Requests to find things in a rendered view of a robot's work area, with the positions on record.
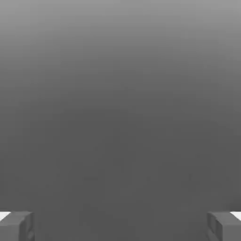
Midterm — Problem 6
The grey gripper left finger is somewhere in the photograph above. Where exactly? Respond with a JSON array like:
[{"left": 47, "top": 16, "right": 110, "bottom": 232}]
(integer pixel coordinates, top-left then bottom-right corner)
[{"left": 0, "top": 211, "right": 35, "bottom": 241}]

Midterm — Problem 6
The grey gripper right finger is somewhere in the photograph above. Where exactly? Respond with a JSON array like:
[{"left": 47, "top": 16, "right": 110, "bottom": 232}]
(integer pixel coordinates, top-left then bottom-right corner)
[{"left": 206, "top": 211, "right": 241, "bottom": 241}]

